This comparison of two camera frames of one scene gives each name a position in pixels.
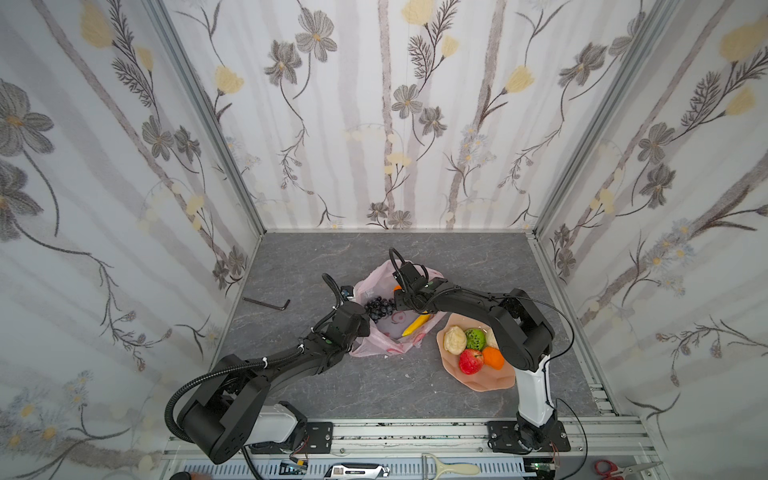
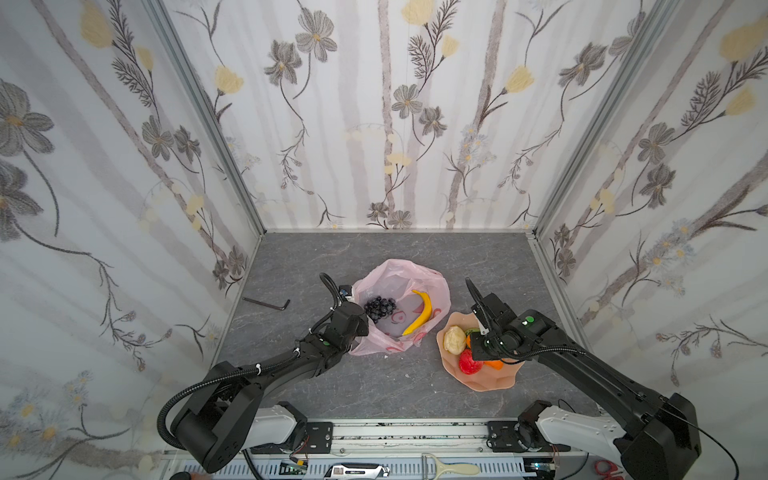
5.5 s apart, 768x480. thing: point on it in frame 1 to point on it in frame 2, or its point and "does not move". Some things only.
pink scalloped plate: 486,379 does not move
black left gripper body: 358,315 does not move
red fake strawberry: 470,361 does not move
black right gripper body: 405,297 to 489,309
